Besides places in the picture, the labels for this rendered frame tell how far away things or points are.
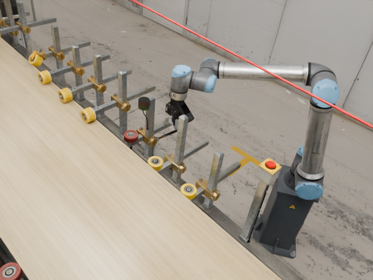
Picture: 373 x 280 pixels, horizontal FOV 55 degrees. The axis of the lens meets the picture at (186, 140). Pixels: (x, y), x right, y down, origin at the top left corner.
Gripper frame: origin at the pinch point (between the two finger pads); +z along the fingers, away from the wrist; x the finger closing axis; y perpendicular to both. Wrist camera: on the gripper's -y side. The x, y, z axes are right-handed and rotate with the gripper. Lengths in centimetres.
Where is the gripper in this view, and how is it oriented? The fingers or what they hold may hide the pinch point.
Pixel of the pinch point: (177, 128)
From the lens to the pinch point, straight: 199.4
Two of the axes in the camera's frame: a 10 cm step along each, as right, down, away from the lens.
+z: -1.1, 7.5, 6.5
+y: -6.9, -5.3, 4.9
